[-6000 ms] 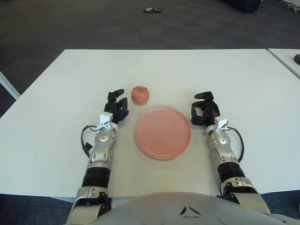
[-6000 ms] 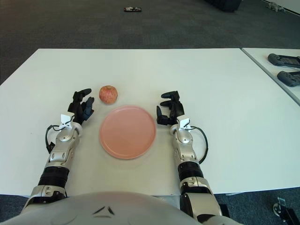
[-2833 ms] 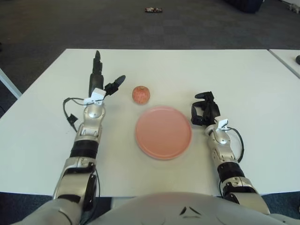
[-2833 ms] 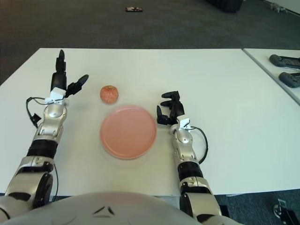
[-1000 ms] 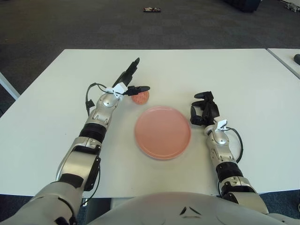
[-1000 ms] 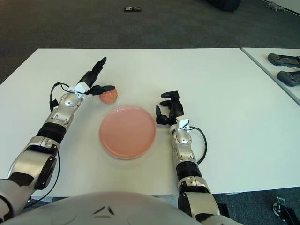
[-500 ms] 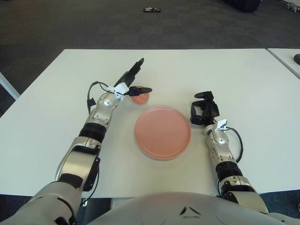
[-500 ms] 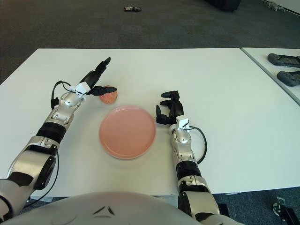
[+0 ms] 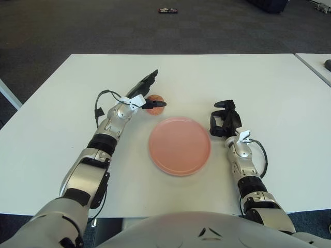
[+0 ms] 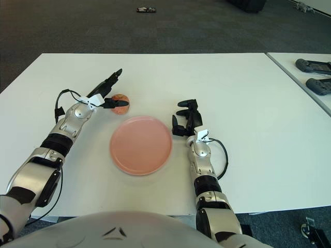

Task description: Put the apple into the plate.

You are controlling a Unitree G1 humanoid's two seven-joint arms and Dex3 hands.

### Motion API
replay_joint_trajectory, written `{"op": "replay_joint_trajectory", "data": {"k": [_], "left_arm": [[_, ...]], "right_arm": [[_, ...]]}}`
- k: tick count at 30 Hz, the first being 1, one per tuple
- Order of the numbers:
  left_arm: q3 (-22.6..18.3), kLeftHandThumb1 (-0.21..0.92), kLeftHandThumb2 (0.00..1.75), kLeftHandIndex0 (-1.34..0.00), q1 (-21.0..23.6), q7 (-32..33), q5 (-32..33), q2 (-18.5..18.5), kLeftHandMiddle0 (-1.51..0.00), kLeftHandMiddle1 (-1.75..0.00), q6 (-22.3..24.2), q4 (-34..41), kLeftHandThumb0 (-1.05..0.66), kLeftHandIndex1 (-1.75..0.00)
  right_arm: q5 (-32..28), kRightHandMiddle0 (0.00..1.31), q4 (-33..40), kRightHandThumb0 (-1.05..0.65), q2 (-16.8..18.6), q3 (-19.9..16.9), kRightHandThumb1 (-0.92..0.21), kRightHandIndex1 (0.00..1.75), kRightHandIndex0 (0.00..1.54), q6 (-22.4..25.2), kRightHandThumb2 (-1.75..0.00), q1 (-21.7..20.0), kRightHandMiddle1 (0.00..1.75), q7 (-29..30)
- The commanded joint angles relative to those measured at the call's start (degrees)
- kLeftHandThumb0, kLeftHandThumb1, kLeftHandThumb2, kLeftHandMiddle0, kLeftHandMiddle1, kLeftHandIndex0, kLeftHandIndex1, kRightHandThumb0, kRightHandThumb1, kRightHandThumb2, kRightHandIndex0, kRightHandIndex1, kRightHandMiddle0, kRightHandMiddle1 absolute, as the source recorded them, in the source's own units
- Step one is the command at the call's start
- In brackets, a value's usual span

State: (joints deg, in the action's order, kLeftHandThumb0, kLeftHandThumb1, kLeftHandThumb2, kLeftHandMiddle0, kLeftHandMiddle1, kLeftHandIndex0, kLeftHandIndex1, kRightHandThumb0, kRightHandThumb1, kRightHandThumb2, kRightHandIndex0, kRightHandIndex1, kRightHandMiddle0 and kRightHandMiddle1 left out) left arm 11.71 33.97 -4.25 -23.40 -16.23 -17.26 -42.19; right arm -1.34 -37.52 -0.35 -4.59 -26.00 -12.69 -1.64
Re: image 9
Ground red yellow apple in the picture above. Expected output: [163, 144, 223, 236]
[145, 95, 165, 116]

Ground black left elbow cable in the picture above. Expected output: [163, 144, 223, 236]
[87, 178, 111, 220]

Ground white table frame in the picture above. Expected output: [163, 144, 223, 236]
[0, 78, 23, 111]

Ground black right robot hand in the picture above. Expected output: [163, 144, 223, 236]
[209, 99, 243, 137]

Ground dark bulky floor object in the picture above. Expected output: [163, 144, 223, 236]
[245, 0, 289, 14]

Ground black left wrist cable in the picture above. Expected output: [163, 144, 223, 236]
[93, 89, 123, 127]

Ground pink round plate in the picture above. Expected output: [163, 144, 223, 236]
[148, 116, 212, 177]

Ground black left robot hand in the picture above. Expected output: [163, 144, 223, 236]
[126, 69, 168, 111]

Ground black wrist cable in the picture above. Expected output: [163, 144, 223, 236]
[93, 89, 123, 127]
[249, 138, 268, 179]

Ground small grey floor toy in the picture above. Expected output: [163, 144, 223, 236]
[314, 3, 331, 13]

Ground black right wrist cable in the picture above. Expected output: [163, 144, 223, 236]
[249, 138, 268, 179]

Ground grey robot torso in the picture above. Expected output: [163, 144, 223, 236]
[97, 211, 331, 248]

